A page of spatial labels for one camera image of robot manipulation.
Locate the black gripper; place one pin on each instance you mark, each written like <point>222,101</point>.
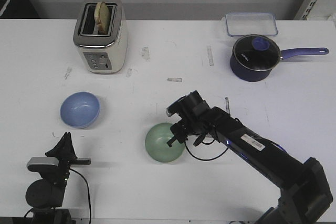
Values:
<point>193,108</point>
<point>66,158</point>

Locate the green bowl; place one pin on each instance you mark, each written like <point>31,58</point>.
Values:
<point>157,147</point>

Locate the blue bowl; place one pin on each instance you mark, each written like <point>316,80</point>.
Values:
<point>80,110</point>

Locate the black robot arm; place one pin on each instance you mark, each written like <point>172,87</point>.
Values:
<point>305,194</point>
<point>46,195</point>

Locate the dark blue saucepan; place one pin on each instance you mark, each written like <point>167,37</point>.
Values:
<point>255,76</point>

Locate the white and silver toaster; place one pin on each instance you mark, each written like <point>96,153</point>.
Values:
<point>102,54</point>

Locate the glass pot lid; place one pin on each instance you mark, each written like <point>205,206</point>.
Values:
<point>256,52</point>

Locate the clear plastic food container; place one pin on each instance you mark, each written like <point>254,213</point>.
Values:
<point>245,23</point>

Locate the slice of bread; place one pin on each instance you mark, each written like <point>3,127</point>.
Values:
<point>102,17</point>

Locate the black box in corner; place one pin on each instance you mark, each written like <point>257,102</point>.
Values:
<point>18,9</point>

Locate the white metal shelf rack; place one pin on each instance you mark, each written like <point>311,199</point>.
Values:
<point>316,10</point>

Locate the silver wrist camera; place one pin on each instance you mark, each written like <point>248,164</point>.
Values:
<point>175,106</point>
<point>41,164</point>

